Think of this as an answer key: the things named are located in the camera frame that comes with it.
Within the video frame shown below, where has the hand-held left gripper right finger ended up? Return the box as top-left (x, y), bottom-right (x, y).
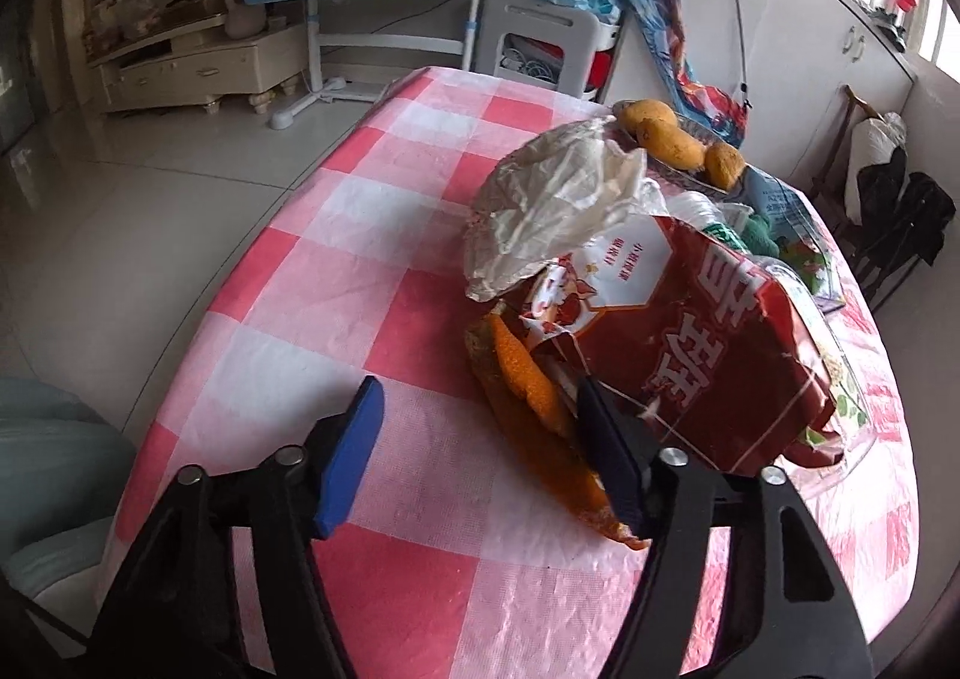
top-left (574, 375), bottom-right (878, 679)

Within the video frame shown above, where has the white sack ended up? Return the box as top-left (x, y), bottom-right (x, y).
top-left (844, 112), bottom-right (908, 215)

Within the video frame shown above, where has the cream television cabinet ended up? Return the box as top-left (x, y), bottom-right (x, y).
top-left (86, 11), bottom-right (312, 117)

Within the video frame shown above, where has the pink checked tablecloth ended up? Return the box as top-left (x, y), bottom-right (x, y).
top-left (97, 65), bottom-right (920, 679)

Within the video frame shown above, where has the white printed carton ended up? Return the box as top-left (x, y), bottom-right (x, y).
top-left (742, 167), bottom-right (815, 237)

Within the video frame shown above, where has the white plastic stool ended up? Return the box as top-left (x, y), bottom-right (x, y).
top-left (474, 0), bottom-right (623, 102)

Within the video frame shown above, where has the black clothing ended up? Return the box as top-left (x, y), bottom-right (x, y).
top-left (855, 146), bottom-right (957, 267)

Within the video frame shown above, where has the white cupboard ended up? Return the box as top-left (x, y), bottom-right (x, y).
top-left (600, 0), bottom-right (920, 200)

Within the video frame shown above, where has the small white plastic bag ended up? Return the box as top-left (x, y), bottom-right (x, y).
top-left (660, 187), bottom-right (740, 237)

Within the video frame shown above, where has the red snack bag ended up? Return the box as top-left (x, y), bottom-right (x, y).
top-left (517, 214), bottom-right (848, 477)

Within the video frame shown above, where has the colourful printed bag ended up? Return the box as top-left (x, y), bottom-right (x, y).
top-left (622, 0), bottom-right (751, 151)

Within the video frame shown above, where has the pale kettlebell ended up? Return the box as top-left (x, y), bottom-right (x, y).
top-left (221, 0), bottom-right (272, 42)

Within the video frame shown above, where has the green cloth toy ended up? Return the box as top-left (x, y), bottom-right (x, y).
top-left (720, 210), bottom-right (785, 260)

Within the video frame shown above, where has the clear bag of goods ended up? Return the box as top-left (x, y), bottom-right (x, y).
top-left (90, 0), bottom-right (162, 46)

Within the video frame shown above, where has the wooden chair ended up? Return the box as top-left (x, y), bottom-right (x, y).
top-left (810, 85), bottom-right (946, 312)

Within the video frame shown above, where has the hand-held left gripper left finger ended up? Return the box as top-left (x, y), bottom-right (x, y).
top-left (90, 375), bottom-right (387, 679)

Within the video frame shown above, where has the black cord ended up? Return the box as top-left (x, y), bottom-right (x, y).
top-left (660, 0), bottom-right (755, 106)

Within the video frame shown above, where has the white crumpled plastic bag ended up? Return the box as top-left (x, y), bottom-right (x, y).
top-left (461, 116), bottom-right (668, 301)

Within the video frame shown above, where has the pale grey seat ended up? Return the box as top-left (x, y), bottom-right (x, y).
top-left (0, 379), bottom-right (140, 612)

